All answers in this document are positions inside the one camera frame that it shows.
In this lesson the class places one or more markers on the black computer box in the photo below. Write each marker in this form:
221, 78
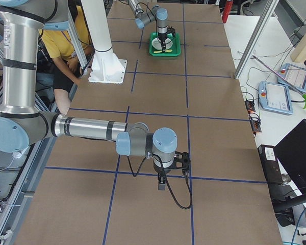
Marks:
270, 165

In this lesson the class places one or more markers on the far teach pendant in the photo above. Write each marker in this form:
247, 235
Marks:
295, 75

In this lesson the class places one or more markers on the near teach pendant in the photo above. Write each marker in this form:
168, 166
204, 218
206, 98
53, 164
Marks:
275, 97

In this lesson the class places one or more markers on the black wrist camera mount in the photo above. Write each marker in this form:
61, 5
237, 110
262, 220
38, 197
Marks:
181, 161
171, 30

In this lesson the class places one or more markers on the aluminium frame post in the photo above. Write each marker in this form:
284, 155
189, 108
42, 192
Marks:
261, 24

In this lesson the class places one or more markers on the teach pendant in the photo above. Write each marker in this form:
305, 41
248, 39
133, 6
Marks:
275, 97
295, 75

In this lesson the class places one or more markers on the white round plate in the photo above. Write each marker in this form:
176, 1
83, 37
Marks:
156, 44

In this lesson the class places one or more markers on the person in yellow shirt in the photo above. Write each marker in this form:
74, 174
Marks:
67, 70

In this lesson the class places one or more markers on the green plastic tray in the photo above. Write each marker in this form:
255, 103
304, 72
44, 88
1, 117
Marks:
176, 46

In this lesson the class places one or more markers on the orange black power strip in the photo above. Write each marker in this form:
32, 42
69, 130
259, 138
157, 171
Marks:
253, 117

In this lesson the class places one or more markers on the yellow plastic spoon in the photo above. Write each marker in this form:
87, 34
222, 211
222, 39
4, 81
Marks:
163, 51

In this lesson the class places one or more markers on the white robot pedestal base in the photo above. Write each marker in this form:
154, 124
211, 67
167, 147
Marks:
106, 67

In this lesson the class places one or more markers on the black monitor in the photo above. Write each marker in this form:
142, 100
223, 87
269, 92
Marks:
291, 152

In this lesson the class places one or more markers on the red fire extinguisher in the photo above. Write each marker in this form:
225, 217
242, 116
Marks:
227, 9

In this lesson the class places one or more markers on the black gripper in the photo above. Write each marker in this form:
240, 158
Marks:
162, 37
161, 170

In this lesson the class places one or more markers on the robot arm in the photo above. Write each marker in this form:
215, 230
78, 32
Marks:
22, 124
157, 14

